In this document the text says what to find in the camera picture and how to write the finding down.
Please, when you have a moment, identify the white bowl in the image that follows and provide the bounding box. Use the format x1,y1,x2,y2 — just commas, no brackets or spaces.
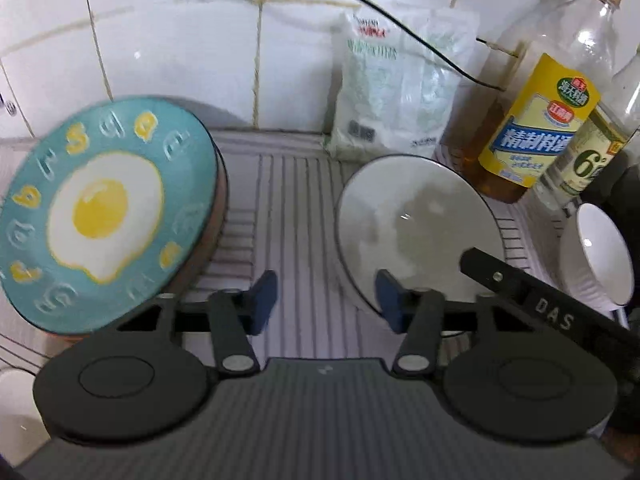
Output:
333,155,506,321
559,204,634,312

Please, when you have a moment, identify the teal fried egg plate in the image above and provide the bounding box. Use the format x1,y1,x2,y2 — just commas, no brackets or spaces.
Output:
1,98,218,336

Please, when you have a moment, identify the striped pink table mat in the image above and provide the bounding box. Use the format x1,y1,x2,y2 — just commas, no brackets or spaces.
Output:
0,129,632,376

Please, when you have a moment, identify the black wok with lid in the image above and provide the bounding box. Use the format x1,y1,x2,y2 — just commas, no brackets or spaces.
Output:
594,130,639,240

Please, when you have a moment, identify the clear vinegar bottle yellow cap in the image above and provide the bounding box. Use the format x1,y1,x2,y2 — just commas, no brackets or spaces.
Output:
533,55,640,212

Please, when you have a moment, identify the yellow label cooking wine bottle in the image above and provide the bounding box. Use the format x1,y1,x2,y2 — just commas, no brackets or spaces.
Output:
461,0,622,204

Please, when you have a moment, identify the white salt bag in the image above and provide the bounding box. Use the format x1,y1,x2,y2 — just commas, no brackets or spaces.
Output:
323,6,480,162

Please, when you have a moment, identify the black power cable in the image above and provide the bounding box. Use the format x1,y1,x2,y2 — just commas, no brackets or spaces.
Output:
226,0,507,94

